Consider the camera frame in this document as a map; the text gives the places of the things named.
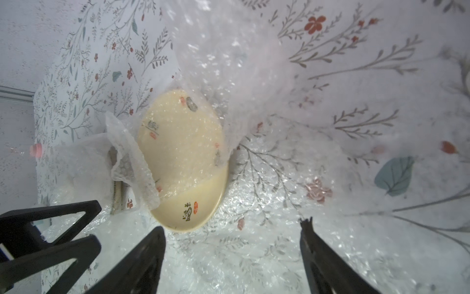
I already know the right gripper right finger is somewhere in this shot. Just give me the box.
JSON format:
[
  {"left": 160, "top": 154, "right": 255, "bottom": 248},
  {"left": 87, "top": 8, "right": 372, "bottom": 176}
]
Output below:
[{"left": 300, "top": 218, "right": 379, "bottom": 294}]

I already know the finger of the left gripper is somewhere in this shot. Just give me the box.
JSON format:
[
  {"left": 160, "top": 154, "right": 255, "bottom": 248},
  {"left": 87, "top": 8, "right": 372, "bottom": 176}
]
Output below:
[
  {"left": 1, "top": 200, "right": 102, "bottom": 250},
  {"left": 1, "top": 235, "right": 101, "bottom": 294}
]

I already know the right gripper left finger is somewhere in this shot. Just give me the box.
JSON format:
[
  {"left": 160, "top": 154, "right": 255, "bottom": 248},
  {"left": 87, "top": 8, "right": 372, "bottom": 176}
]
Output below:
[{"left": 87, "top": 227, "right": 166, "bottom": 294}]

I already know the cream dinner plate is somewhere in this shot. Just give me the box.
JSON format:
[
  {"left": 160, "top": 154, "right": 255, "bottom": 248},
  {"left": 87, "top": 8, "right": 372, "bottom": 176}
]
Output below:
[{"left": 137, "top": 89, "right": 228, "bottom": 232}]

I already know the clear bubble wrap sheet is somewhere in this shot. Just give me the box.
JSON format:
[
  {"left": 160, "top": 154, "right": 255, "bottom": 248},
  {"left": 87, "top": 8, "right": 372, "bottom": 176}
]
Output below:
[{"left": 35, "top": 1, "right": 470, "bottom": 294}]

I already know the small pink cup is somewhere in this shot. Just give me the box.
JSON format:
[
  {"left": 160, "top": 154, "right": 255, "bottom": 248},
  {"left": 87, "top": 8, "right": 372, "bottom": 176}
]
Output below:
[{"left": 29, "top": 143, "right": 43, "bottom": 159}]

